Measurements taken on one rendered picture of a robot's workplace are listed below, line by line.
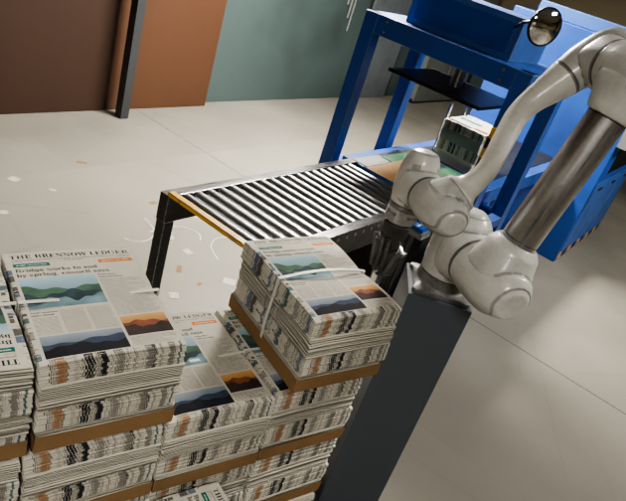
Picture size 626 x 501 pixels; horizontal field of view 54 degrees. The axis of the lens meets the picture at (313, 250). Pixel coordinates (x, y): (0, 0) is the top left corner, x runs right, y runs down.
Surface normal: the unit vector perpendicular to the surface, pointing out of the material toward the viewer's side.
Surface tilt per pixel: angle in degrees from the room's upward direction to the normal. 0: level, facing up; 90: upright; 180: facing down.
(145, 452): 90
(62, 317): 1
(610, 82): 84
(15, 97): 90
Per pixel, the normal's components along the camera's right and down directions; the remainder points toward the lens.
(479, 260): -0.81, -0.30
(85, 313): 0.29, -0.85
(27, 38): 0.75, 0.49
